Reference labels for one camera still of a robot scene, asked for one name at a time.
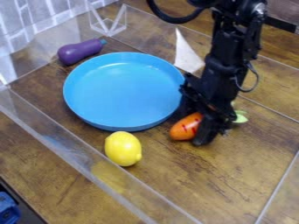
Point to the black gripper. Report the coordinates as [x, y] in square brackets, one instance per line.
[209, 95]

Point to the orange toy carrot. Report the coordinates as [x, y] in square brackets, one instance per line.
[186, 127]

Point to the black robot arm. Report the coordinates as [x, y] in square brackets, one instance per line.
[242, 16]

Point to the blue round plate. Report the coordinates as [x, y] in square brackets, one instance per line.
[123, 91]

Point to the yellow toy lemon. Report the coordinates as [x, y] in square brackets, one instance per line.
[123, 148]

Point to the purple toy eggplant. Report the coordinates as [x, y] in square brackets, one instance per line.
[75, 52]

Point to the blue object at corner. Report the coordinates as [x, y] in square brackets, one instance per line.
[10, 211]

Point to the clear acrylic enclosure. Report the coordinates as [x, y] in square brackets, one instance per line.
[238, 181]

